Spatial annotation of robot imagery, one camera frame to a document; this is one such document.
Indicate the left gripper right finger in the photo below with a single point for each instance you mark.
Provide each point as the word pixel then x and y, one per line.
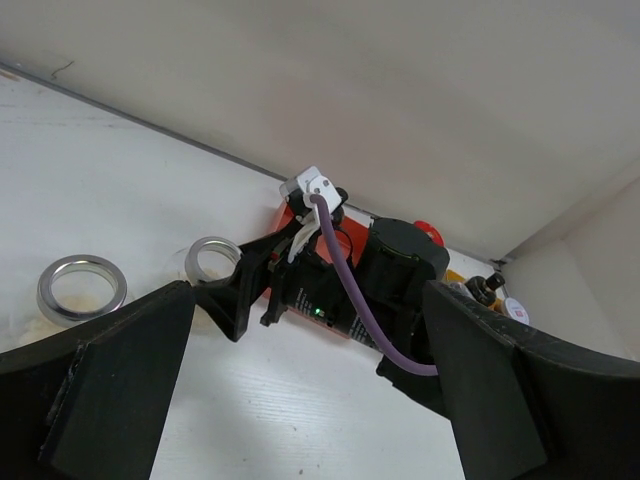
pixel 527 405

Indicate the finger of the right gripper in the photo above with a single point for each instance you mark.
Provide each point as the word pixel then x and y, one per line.
pixel 257 269

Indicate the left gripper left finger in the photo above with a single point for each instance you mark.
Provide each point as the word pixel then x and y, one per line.
pixel 91 402

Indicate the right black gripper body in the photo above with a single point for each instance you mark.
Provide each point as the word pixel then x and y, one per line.
pixel 391 261

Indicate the silver-cap white spice jar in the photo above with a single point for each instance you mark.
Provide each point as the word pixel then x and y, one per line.
pixel 208 259

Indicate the black-cap white spice bottle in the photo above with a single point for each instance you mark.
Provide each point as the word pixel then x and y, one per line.
pixel 484 290

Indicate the white-lid small jar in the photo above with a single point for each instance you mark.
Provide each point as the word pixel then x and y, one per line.
pixel 513 309

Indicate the wide silver-rim spice jar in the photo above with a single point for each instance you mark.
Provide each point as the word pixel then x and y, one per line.
pixel 71 291

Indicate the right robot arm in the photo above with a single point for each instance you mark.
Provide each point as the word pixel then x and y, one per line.
pixel 415 360

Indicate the yellow tray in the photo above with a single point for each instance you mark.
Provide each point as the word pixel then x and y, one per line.
pixel 454 278

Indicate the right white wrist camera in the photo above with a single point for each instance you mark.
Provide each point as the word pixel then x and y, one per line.
pixel 298 190

